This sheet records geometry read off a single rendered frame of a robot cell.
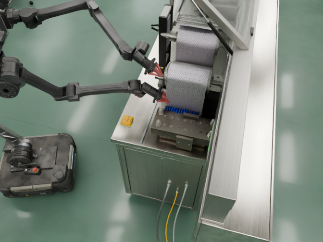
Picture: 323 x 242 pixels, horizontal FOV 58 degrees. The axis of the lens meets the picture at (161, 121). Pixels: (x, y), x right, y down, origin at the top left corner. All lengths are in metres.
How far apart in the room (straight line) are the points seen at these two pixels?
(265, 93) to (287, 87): 2.30
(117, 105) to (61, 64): 1.03
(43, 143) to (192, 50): 1.64
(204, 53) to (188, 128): 0.47
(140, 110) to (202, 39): 0.64
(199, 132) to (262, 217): 0.79
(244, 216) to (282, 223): 1.68
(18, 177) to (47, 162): 0.26
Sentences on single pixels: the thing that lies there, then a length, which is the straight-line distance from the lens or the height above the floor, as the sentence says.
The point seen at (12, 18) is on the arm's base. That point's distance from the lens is 2.01.
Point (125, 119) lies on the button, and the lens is 1.94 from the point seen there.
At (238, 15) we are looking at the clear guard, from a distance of 1.43.
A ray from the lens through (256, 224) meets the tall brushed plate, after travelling 1.10.
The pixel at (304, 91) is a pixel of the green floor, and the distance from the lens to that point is 3.79.
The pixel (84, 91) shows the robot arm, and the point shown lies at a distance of 1.78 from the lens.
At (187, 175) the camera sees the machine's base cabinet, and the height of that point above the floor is 0.66.
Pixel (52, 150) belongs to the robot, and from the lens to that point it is 2.74.
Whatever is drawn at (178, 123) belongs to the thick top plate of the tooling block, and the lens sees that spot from 1.78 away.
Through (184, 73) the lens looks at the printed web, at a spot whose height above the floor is 1.30.
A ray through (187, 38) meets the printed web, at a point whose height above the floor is 1.38.
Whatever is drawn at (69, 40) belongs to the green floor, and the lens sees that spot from 4.29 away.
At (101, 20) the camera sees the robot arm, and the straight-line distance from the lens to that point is 1.85.
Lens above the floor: 2.43
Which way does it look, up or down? 52 degrees down
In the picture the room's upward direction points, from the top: 1 degrees clockwise
